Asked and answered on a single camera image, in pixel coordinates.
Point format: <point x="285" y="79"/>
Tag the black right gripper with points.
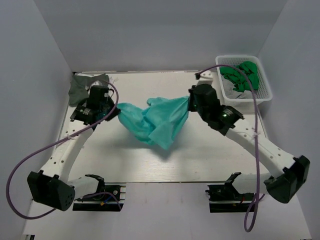
<point x="190" y="100"/>

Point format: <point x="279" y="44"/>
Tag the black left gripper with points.
<point x="113" y="111"/>

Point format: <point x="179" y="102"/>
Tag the teal t-shirt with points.
<point x="159" y="123"/>

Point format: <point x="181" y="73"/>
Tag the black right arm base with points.
<point x="226" y="199"/>

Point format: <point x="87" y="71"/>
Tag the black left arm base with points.
<point x="112" y="200"/>

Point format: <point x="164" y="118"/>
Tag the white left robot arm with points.
<point x="51" y="185"/>

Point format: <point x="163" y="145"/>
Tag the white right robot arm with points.
<point x="286" y="173"/>

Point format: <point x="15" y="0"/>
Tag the folded dark olive t-shirt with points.
<point x="80" y="86"/>

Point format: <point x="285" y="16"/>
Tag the crumpled grey t-shirt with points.
<point x="231" y="93"/>

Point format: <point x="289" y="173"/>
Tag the white plastic basket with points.
<point x="263" y="94"/>

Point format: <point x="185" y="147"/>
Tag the crumpled green t-shirt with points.
<point x="240" y="84"/>

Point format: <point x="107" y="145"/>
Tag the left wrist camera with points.
<point x="98" y="95"/>

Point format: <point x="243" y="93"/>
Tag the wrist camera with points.
<point x="98" y="95"/>
<point x="208" y="77"/>

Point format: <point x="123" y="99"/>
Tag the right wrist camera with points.
<point x="208" y="77"/>

